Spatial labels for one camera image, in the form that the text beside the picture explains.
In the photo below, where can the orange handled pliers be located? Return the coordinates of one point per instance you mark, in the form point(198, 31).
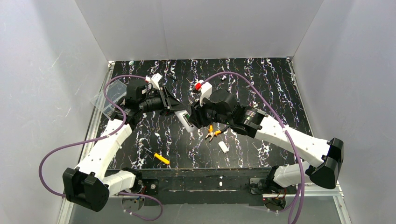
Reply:
point(211, 133)

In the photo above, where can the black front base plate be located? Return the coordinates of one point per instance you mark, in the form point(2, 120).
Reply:
point(210, 186)

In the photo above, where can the yellow handled screwdriver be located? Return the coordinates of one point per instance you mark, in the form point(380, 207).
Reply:
point(159, 157)

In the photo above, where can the white remote control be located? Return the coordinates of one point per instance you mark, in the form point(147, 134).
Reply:
point(183, 117)

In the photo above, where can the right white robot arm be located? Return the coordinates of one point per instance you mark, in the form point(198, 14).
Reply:
point(322, 159)

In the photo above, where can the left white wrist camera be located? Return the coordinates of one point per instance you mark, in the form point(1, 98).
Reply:
point(154, 80)

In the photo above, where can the white battery cover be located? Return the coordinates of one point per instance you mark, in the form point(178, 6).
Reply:
point(224, 148)

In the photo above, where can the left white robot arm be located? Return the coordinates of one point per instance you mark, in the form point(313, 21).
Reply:
point(86, 184)

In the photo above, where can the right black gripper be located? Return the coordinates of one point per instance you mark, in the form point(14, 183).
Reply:
point(200, 113)

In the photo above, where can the clear plastic screw box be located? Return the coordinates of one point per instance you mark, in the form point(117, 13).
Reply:
point(115, 91)

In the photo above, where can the aluminium frame rail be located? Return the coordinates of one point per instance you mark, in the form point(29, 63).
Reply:
point(318, 206)

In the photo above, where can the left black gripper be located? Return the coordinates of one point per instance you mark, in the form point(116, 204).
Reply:
point(164, 101)

